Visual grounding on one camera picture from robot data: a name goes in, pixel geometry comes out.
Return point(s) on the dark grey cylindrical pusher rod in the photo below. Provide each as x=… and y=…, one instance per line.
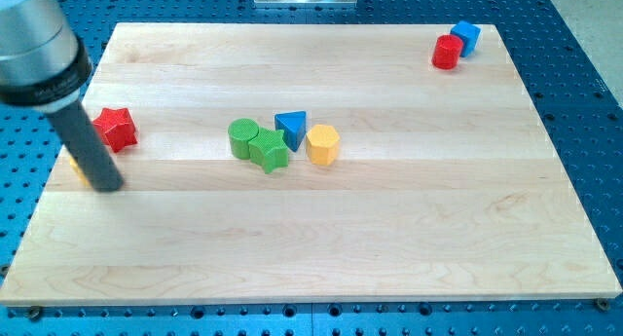
x=74, y=128

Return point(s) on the yellow heart block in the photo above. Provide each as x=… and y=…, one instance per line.
x=78, y=171

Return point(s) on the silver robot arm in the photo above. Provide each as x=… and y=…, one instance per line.
x=44, y=65

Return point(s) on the blue triangle block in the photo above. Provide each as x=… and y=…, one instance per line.
x=294, y=127

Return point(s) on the red star block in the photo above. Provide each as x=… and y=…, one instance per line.
x=116, y=128

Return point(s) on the green cylinder block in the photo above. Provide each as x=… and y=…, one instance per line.
x=240, y=133

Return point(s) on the green star block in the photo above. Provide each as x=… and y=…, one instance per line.
x=269, y=150

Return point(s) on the light wooden board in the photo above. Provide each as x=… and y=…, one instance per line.
x=447, y=186

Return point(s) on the yellow hexagon block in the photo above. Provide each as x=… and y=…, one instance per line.
x=322, y=144

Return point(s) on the red cylinder block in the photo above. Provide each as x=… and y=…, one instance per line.
x=447, y=51

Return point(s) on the blue cube block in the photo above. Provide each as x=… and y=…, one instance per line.
x=469, y=34

